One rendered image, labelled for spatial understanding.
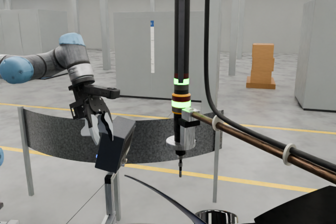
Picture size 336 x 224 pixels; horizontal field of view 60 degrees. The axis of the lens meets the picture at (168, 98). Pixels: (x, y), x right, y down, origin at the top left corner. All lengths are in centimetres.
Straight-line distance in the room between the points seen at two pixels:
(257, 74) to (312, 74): 237
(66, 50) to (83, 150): 183
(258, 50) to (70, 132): 667
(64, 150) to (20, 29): 826
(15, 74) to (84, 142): 184
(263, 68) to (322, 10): 270
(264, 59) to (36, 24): 703
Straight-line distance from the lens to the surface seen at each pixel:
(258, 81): 869
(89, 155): 271
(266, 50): 857
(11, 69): 91
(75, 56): 96
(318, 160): 44
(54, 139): 287
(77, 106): 94
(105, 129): 97
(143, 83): 706
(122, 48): 716
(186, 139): 67
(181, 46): 63
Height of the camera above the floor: 173
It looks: 14 degrees down
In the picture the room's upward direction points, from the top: straight up
